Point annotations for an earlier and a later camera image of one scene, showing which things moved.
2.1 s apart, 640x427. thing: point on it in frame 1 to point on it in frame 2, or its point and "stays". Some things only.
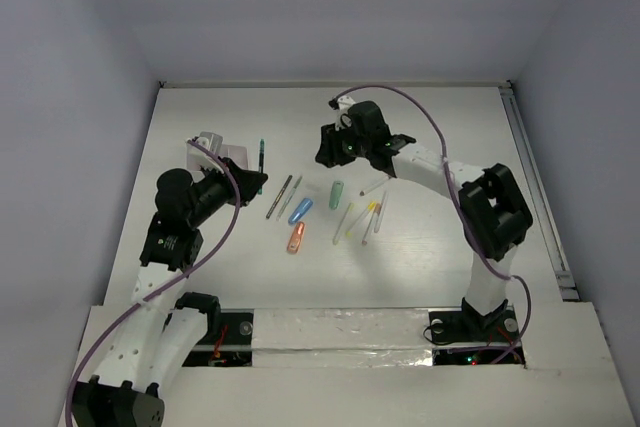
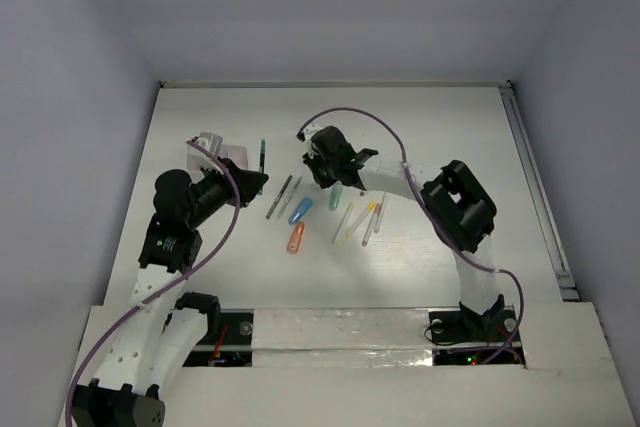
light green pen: x=295 y=187 stays
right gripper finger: x=325 y=154 to x=317 y=170
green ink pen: x=261 y=162 stays
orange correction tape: x=296 y=238 stays
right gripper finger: x=344 y=154 to x=347 y=176
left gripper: x=236 y=181 stays
